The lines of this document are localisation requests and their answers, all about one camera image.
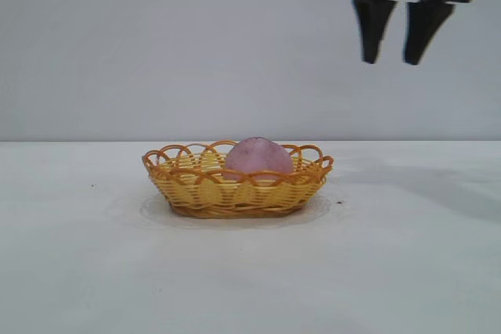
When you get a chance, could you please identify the pink round bun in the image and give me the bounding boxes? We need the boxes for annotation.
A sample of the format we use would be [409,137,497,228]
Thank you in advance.
[223,135,295,187]

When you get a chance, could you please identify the yellow woven plastic basket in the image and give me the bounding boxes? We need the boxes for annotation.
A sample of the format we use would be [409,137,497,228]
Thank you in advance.
[141,138,335,219]

